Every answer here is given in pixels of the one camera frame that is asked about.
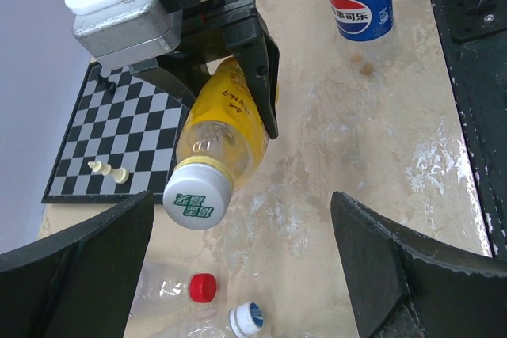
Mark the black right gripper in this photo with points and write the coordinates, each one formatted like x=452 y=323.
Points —
x=207 y=30

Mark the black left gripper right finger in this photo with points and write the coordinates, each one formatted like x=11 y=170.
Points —
x=403 y=283

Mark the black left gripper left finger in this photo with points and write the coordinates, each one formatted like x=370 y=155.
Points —
x=81 y=281

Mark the yellow tea bottle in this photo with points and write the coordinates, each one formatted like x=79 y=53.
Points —
x=220 y=147

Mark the red label clear bottle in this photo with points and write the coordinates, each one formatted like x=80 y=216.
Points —
x=164 y=289

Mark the clear bottle white cap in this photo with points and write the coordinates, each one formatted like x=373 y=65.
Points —
x=246 y=320

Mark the white chess piece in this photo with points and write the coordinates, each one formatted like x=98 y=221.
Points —
x=119 y=175

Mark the black white chessboard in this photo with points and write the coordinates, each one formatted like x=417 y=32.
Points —
x=137 y=128

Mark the black chess piece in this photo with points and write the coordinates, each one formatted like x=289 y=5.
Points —
x=107 y=85

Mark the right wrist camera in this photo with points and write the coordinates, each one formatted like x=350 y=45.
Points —
x=120 y=33

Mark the black base frame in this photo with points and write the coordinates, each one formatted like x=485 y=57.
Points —
x=473 y=38

